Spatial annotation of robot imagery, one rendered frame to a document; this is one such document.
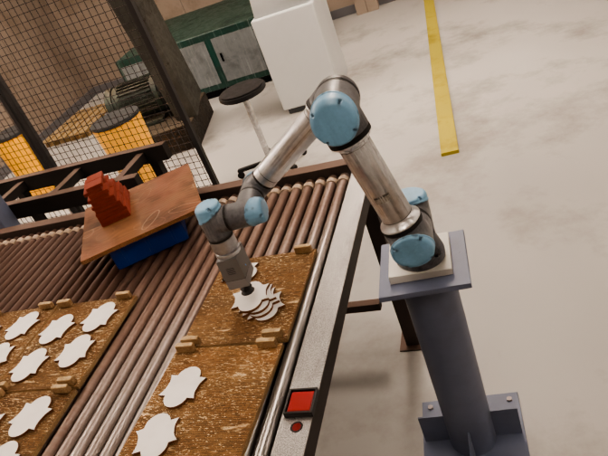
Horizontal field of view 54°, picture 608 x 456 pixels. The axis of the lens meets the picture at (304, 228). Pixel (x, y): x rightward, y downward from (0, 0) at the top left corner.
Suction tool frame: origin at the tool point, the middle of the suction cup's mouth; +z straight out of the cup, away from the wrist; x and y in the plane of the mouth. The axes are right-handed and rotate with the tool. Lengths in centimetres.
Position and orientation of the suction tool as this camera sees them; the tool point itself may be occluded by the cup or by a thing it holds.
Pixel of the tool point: (248, 290)
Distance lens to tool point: 181.4
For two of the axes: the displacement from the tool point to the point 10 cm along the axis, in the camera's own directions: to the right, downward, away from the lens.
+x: 9.4, -2.3, -2.5
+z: 3.2, 8.0, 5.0
